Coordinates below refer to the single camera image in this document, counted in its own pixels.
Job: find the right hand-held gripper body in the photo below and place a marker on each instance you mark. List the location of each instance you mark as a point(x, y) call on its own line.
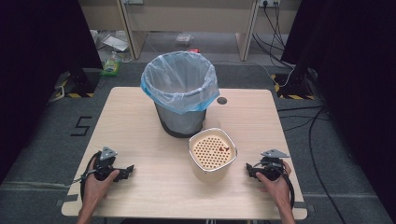
point(271, 166)

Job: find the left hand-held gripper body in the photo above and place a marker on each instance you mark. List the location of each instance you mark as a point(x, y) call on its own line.
point(105, 168)

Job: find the person's left hand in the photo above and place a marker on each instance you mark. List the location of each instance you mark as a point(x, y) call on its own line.
point(96, 188)

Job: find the person's right hand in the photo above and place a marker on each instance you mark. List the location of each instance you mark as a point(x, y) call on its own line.
point(277, 188)

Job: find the small red scrap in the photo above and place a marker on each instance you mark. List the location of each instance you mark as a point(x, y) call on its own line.
point(223, 149)

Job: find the beige container with perforated insert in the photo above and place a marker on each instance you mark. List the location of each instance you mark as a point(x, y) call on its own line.
point(207, 172)

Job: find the grey trash bin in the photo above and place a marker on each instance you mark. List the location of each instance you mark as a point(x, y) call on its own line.
point(182, 123)

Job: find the round dark table grommet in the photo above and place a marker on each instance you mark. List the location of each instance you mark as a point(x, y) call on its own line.
point(222, 100)

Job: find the black stand base striped tape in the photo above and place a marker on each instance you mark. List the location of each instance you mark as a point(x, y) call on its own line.
point(295, 87)
point(81, 82)

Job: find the green packet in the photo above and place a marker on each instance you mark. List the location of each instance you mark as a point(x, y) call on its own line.
point(110, 67)

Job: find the blue plastic bin liner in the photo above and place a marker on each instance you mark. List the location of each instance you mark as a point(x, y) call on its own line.
point(179, 77)

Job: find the clear plastic bottle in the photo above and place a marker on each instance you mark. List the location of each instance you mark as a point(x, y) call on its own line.
point(120, 56)

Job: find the dark curtain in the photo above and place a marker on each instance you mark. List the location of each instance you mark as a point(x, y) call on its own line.
point(355, 77)
point(37, 62)

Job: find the white flat box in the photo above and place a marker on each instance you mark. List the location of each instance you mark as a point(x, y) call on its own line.
point(115, 43)

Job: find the small red object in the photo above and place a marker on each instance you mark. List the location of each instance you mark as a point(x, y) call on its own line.
point(193, 50)

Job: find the clear plastic packet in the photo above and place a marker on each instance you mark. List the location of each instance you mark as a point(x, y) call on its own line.
point(184, 39)

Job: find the white wall socket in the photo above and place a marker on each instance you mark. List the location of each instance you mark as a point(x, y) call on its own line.
point(269, 2)

